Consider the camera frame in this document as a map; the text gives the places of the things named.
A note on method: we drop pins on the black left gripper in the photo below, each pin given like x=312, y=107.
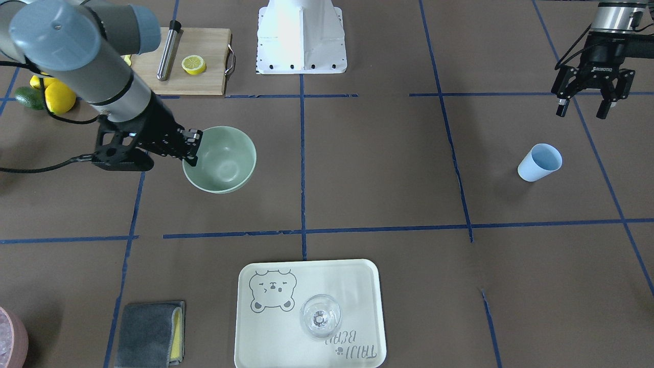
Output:
x=596, y=72

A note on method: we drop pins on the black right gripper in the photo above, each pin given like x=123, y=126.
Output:
x=155, y=125

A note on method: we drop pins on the green ceramic bowl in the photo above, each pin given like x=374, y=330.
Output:
x=226, y=161

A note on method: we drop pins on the light blue plastic cup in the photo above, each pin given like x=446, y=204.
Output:
x=540, y=161

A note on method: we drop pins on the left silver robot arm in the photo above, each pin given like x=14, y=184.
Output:
x=624, y=17

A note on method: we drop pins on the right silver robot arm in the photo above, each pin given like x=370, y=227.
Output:
x=82, y=44

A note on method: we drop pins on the halved lemon slice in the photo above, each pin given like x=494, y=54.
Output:
x=194, y=64

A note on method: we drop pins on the wooden cutting board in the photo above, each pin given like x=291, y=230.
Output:
x=213, y=44

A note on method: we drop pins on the yellow lemon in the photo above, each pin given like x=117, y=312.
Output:
x=38, y=83
x=60, y=99

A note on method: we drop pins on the green lime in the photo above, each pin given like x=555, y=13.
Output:
x=29, y=98

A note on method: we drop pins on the grey folded cloth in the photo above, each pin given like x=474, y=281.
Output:
x=152, y=335

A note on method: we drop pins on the clear wine glass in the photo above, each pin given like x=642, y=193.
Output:
x=321, y=316

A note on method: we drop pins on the cream bear serving tray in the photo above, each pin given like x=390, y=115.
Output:
x=268, y=328

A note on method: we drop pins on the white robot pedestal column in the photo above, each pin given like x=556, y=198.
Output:
x=300, y=37

